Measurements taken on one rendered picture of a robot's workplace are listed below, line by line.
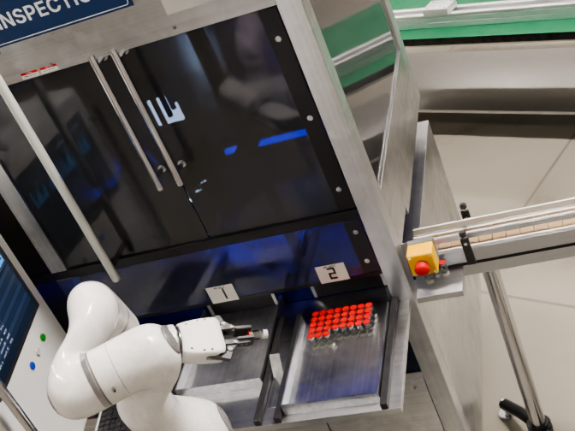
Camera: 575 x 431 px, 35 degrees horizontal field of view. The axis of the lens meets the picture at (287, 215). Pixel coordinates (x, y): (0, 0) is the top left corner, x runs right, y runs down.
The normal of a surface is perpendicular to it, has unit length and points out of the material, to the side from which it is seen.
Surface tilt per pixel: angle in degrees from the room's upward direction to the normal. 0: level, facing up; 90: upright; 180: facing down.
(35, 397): 90
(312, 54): 90
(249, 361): 0
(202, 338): 36
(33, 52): 90
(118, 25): 90
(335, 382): 0
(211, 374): 0
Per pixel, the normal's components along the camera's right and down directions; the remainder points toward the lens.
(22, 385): 0.94, -0.29
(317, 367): -0.35, -0.79
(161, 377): 0.45, 0.69
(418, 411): -0.16, 0.58
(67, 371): -0.18, -0.69
